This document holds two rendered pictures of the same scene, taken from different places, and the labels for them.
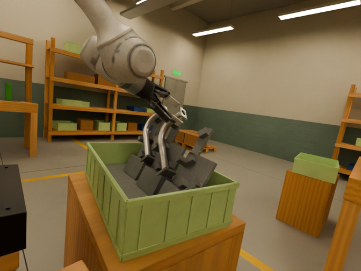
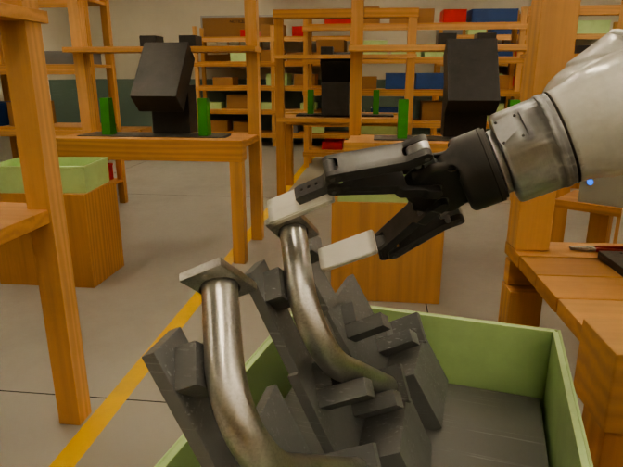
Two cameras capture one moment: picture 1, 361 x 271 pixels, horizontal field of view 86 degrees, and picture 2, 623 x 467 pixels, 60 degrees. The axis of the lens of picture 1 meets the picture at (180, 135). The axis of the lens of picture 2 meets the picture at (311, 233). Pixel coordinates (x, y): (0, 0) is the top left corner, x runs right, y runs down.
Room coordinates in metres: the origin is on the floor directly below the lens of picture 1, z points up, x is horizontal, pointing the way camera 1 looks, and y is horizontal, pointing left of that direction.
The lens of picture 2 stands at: (1.19, 0.48, 1.33)
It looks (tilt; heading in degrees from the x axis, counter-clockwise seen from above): 16 degrees down; 233
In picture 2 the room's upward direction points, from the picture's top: straight up
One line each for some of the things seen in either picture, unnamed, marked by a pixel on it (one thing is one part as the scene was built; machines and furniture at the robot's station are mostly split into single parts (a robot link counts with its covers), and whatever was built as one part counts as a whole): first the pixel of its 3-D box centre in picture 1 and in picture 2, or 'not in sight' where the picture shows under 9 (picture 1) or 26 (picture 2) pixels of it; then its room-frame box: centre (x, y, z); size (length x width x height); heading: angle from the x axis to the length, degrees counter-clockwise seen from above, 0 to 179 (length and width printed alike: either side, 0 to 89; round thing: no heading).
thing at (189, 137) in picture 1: (193, 140); not in sight; (5.83, -0.42, 0.22); 1.20 x 0.81 x 0.44; 41
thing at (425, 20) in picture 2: not in sight; (408, 90); (-4.84, -5.17, 1.12); 3.01 x 0.54 x 2.24; 136
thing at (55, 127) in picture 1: (112, 99); not in sight; (5.38, 2.00, 1.12); 3.01 x 0.54 x 2.23; 136
